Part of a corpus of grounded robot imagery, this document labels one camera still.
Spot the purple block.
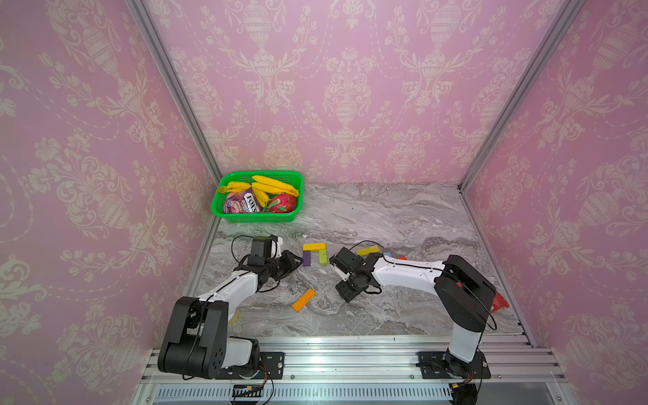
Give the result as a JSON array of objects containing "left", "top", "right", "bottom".
[{"left": 303, "top": 251, "right": 312, "bottom": 268}]

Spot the yellow block top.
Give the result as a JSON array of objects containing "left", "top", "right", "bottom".
[{"left": 302, "top": 243, "right": 327, "bottom": 251}]

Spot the yellow block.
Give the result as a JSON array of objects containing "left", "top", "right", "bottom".
[
  {"left": 302, "top": 243, "right": 327, "bottom": 251},
  {"left": 356, "top": 246, "right": 381, "bottom": 257}
]

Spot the light green block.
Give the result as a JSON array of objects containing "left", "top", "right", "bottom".
[{"left": 318, "top": 249, "right": 329, "bottom": 267}]

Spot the orange block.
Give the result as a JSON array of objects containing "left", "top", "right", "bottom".
[{"left": 292, "top": 289, "right": 317, "bottom": 312}]

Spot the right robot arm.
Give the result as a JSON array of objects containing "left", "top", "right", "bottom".
[{"left": 329, "top": 248, "right": 497, "bottom": 384}]

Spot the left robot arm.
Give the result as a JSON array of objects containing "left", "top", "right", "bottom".
[{"left": 157, "top": 250, "right": 304, "bottom": 380}]

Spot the yellow block right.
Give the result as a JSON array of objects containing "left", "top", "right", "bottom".
[{"left": 356, "top": 246, "right": 381, "bottom": 257}]

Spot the red dragon fruit toy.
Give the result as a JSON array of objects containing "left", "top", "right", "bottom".
[{"left": 264, "top": 193, "right": 298, "bottom": 214}]

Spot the purple snack packet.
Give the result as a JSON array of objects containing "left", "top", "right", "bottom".
[{"left": 223, "top": 187, "right": 263, "bottom": 214}]

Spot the yellow banana bunch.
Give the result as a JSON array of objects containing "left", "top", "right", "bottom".
[{"left": 217, "top": 175, "right": 300, "bottom": 208}]

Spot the green plastic basket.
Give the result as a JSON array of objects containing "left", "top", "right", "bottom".
[{"left": 211, "top": 170, "right": 305, "bottom": 223}]

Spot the red snack bag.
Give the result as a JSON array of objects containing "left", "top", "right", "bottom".
[{"left": 490, "top": 292, "right": 510, "bottom": 313}]

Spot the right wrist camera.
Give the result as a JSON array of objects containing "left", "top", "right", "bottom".
[{"left": 329, "top": 247, "right": 365, "bottom": 281}]

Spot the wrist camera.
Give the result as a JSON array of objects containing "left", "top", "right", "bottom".
[
  {"left": 250, "top": 235, "right": 283, "bottom": 262},
  {"left": 329, "top": 247, "right": 365, "bottom": 281}
]

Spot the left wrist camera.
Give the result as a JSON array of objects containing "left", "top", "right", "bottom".
[{"left": 250, "top": 235, "right": 283, "bottom": 262}]

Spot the aluminium mounting rail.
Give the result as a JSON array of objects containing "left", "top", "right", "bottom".
[{"left": 133, "top": 334, "right": 577, "bottom": 404}]

